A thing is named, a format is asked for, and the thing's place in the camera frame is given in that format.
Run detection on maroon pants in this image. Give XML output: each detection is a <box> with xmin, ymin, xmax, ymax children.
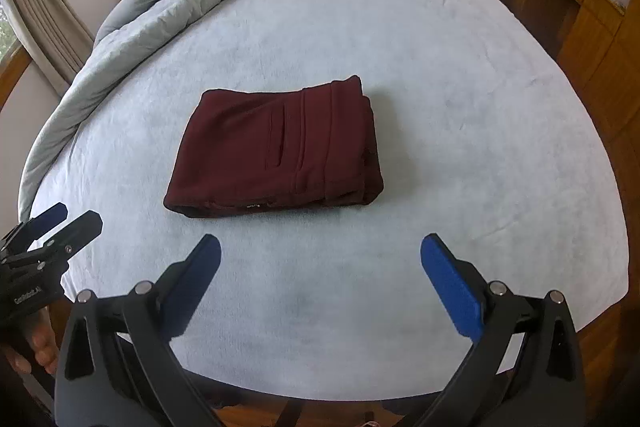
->
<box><xmin>164</xmin><ymin>76</ymin><xmax>384</xmax><ymax>218</ymax></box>

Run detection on person's left hand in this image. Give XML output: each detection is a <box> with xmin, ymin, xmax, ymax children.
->
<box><xmin>1</xmin><ymin>308</ymin><xmax>60</xmax><ymax>376</ymax></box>

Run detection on beige window curtain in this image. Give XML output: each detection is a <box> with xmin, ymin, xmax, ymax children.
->
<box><xmin>1</xmin><ymin>0</ymin><xmax>93</xmax><ymax>96</ymax></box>

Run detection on white fleece bed sheet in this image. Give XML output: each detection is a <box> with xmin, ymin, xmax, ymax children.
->
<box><xmin>22</xmin><ymin>0</ymin><xmax>629</xmax><ymax>400</ymax></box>

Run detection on wooden desk with shelves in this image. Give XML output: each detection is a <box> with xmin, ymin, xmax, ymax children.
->
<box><xmin>499</xmin><ymin>0</ymin><xmax>640</xmax><ymax>118</ymax></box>

